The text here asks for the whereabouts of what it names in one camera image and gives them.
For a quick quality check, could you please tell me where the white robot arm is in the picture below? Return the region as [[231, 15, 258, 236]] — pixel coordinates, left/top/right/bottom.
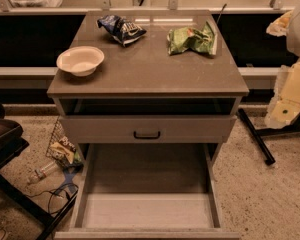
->
[[265, 2, 300, 129]]

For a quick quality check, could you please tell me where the closed upper drawer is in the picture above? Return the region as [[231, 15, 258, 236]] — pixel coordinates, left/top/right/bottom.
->
[[60, 116, 236, 144]]

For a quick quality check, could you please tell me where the blue chip bag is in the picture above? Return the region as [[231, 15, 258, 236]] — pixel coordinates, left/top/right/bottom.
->
[[97, 15, 146, 46]]

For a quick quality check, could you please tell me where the black chair left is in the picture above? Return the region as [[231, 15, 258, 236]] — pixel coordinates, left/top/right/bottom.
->
[[0, 104, 76, 240]]

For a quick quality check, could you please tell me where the black drawer handle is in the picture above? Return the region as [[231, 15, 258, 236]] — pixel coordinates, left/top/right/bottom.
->
[[133, 131, 161, 140]]

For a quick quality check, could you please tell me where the grey drawer cabinet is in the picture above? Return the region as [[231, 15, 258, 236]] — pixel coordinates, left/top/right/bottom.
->
[[46, 9, 250, 240]]

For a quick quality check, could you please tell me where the black stand base right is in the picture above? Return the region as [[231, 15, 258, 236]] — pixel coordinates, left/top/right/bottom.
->
[[237, 109, 300, 166]]

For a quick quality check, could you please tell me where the wire basket with snacks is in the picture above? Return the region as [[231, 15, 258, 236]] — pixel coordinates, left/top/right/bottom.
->
[[46, 121, 82, 168]]

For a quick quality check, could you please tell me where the open grey drawer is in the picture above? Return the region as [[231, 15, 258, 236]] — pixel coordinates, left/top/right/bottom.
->
[[55, 144, 240, 240]]

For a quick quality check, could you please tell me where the white paper bowl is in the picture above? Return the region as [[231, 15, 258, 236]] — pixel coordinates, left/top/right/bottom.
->
[[56, 46, 104, 77]]

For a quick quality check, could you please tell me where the clear plastic bottle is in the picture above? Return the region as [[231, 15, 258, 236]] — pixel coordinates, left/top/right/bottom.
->
[[27, 161, 59, 185]]

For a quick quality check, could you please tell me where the green jalapeno chip bag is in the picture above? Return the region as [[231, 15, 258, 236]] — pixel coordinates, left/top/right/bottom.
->
[[167, 21, 218, 56]]

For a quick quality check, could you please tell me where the black floor cable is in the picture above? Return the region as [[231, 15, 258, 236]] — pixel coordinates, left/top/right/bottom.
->
[[24, 182, 80, 217]]

